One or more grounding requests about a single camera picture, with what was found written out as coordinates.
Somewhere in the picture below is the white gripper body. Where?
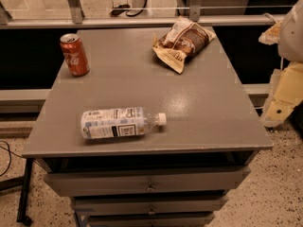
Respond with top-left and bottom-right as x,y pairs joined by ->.
275,61 -> 303,102

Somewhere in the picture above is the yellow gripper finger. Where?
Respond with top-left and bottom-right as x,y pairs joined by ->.
260,96 -> 297,128
258,21 -> 282,45

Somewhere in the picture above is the red coke can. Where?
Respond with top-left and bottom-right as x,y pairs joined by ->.
60,33 -> 89,77

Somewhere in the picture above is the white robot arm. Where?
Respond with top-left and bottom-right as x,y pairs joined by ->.
258,0 -> 303,128

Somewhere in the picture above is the grey metal railing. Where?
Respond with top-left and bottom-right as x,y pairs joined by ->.
0,0 -> 297,29

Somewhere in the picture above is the brown chip bag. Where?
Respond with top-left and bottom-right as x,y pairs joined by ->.
152,17 -> 216,74

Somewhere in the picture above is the bottom grey drawer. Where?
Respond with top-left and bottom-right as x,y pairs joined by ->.
88,212 -> 214,227

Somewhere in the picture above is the grey drawer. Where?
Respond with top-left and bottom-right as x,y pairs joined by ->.
72,194 -> 227,216
45,166 -> 250,197
88,212 -> 214,227

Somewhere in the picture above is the clear plastic water bottle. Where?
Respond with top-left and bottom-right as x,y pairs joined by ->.
80,107 -> 167,139

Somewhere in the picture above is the middle grey drawer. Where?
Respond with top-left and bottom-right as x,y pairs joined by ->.
72,194 -> 227,216

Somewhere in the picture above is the top grey drawer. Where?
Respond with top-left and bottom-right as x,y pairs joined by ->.
45,166 -> 250,197

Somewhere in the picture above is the black metal stand leg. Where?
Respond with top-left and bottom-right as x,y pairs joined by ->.
0,159 -> 33,227

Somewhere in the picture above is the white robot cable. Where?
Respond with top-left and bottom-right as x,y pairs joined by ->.
262,12 -> 280,25

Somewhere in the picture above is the black cable behind glass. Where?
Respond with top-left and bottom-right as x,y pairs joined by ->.
109,0 -> 150,18

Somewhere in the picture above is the black floor cable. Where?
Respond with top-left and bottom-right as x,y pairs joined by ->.
0,140 -> 24,178

